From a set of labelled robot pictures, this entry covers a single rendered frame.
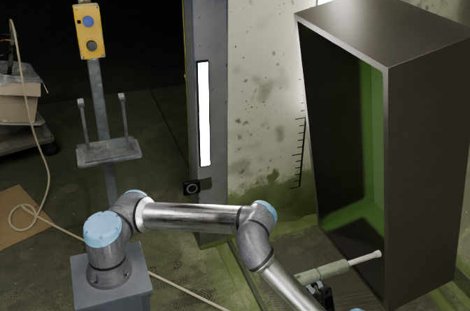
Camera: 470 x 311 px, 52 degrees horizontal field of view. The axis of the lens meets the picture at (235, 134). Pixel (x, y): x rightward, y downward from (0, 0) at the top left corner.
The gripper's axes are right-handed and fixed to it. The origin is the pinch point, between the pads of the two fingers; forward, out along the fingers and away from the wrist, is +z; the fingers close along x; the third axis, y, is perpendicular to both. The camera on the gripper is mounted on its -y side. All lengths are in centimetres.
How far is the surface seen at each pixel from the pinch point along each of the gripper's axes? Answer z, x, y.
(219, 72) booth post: 94, -7, -57
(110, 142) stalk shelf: 108, -66, -17
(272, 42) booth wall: 94, 22, -69
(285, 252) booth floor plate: 55, 22, 55
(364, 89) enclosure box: 42, 44, -66
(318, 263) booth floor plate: 40, 36, 54
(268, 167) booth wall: 85, 21, 9
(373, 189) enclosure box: 35, 58, -5
